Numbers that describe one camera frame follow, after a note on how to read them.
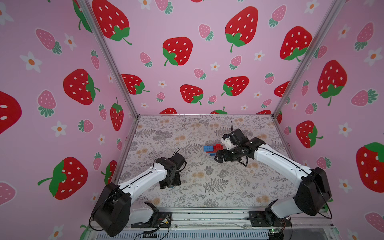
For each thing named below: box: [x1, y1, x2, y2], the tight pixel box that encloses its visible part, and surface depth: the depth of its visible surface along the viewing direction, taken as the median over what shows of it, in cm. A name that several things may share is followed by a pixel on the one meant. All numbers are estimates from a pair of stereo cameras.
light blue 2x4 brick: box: [203, 145, 214, 152], surface depth 95 cm
